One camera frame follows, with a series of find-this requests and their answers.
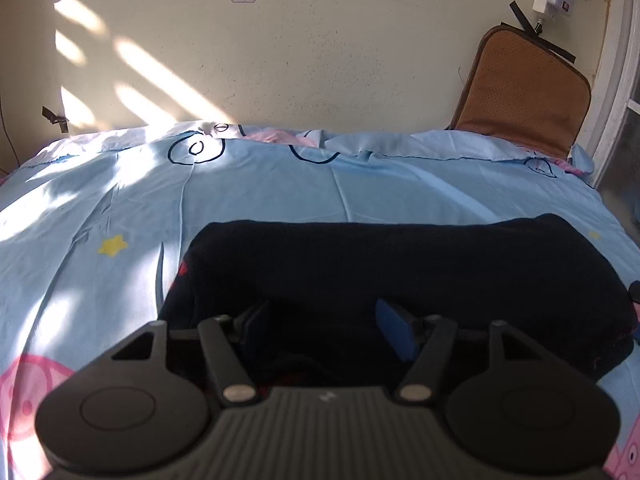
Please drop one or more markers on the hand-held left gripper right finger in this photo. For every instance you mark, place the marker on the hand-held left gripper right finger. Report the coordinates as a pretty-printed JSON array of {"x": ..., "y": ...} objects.
[{"x": 395, "y": 327}]

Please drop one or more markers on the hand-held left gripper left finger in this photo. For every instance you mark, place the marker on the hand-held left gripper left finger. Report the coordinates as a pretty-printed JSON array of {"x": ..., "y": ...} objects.
[{"x": 256, "y": 332}]

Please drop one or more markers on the black reindeer knit sweater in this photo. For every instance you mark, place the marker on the black reindeer knit sweater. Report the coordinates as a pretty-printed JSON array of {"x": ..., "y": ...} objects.
[{"x": 400, "y": 265}]

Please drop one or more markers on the blue cartoon bed sheet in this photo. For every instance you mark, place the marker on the blue cartoon bed sheet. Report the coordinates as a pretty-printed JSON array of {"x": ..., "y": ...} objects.
[{"x": 90, "y": 195}]

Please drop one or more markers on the brown perforated cushion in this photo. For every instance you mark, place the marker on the brown perforated cushion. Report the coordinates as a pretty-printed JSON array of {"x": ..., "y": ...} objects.
[{"x": 525, "y": 92}]

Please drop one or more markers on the black tape piece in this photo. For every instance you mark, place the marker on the black tape piece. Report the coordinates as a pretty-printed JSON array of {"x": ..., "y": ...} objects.
[{"x": 54, "y": 119}]

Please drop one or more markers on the long black tape strips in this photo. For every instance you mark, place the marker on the long black tape strips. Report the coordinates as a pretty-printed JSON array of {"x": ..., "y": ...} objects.
[{"x": 545, "y": 40}]

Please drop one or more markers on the white plug adapter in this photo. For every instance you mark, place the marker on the white plug adapter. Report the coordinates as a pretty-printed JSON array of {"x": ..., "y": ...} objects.
[{"x": 554, "y": 2}]

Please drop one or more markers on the white door frame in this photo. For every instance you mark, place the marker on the white door frame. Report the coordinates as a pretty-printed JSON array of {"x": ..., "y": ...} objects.
[{"x": 612, "y": 85}]

